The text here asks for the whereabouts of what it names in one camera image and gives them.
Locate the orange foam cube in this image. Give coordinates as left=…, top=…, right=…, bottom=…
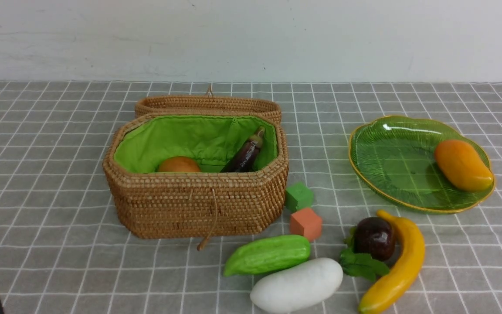
left=289, top=208, right=323, bottom=242

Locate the green foam cube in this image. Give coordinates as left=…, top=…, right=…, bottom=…
left=285, top=181, right=314, bottom=213

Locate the orange yellow mango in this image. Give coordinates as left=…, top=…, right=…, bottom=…
left=434, top=140, right=495, bottom=192

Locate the dark purple passion fruit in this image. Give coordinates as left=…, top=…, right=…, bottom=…
left=353, top=217, right=397, bottom=262

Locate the white eggplant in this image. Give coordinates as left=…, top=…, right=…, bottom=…
left=250, top=258, right=343, bottom=314

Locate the green bitter gourd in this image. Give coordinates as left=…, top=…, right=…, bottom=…
left=223, top=234, right=311, bottom=277

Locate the yellow banana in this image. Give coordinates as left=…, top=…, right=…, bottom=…
left=357, top=210, right=426, bottom=314

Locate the orange brown potato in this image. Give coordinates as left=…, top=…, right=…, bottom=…
left=156, top=156, right=201, bottom=173

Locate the green glass leaf plate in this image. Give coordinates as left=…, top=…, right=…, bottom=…
left=348, top=116, right=496, bottom=215

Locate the dark purple eggplant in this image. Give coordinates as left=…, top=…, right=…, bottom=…
left=221, top=126, right=265, bottom=173

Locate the green leafy vegetable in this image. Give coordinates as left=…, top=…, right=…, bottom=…
left=339, top=226, right=390, bottom=282

